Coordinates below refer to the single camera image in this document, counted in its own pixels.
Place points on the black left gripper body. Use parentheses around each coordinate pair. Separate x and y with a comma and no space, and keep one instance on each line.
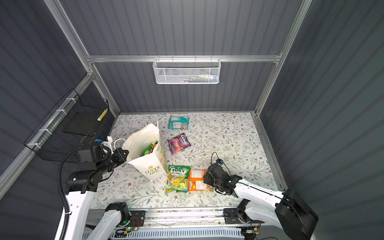
(116,159)

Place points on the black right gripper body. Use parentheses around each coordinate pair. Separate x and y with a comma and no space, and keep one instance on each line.
(210,180)

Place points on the white illustrated paper bag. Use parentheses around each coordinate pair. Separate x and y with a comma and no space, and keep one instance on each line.
(152,166)

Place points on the large orange candy bag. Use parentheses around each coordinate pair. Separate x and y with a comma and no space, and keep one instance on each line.
(196,181)

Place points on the green candy bag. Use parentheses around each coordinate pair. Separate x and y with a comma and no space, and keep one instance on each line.
(149,149)

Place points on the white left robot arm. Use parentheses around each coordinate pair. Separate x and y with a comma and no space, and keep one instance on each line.
(80,188)

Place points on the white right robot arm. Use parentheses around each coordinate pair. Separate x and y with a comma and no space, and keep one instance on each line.
(285,210)

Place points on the lime Fox's candy bag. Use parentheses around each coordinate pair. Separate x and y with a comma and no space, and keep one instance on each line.
(178,179)

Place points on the purple Fox's candy bag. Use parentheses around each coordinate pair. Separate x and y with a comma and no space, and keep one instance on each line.
(178,143)

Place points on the teal candy bag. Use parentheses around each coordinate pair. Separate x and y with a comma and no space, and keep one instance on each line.
(179,123)

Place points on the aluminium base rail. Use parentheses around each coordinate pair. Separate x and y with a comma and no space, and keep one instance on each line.
(194,217)

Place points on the black wire basket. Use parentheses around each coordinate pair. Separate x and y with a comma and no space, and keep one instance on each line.
(78,119)

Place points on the white wire mesh basket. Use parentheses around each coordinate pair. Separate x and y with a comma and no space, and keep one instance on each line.
(187,73)

